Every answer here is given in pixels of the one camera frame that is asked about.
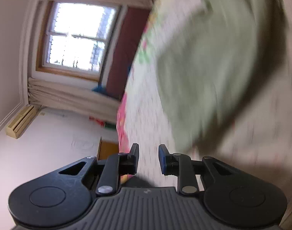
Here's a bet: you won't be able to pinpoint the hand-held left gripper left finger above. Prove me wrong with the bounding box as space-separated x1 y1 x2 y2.
58 143 140 196

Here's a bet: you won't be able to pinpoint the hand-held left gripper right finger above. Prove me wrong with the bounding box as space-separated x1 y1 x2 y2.
158 144 235 196

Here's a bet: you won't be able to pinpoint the light green pants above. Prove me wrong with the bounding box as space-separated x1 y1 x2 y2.
155 0 265 154

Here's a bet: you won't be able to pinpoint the wooden nightstand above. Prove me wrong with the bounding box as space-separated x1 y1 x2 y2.
97 136 120 161

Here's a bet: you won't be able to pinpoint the printed blanket with pink border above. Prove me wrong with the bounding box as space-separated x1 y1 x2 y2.
115 0 168 181

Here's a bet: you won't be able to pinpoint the cherry print bed sheet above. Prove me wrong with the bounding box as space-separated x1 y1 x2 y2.
124 0 292 223

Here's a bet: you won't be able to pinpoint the red and green item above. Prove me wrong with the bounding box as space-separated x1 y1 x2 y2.
89 116 117 130

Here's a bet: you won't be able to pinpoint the blue cloth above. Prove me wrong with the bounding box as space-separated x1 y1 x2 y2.
92 83 108 94

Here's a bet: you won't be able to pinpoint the maroon headboard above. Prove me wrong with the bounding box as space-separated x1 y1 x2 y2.
106 6 151 101

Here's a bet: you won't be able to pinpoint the wooden framed window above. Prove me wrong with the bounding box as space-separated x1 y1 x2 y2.
36 1 122 81

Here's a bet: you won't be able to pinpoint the beige wall air conditioner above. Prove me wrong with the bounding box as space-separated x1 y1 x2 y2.
6 104 41 139

